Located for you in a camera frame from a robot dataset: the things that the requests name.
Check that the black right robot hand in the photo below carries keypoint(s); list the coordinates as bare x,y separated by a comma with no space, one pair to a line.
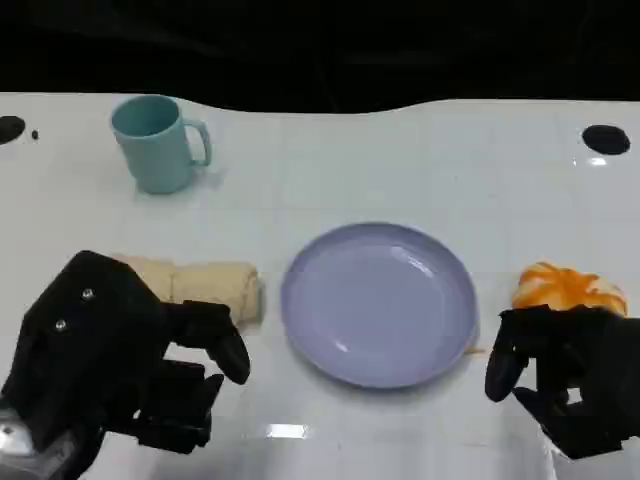
575,360

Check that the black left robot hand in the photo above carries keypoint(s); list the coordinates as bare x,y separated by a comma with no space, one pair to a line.
220,345

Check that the beige towel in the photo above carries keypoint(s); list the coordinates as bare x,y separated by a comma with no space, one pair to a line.
210,287

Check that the orange and white bread roll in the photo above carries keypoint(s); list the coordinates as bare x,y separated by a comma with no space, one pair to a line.
565,287

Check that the lilac plate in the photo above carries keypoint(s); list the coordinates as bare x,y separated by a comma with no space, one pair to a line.
375,310

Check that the pale green mug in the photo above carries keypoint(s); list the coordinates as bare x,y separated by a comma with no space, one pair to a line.
155,155

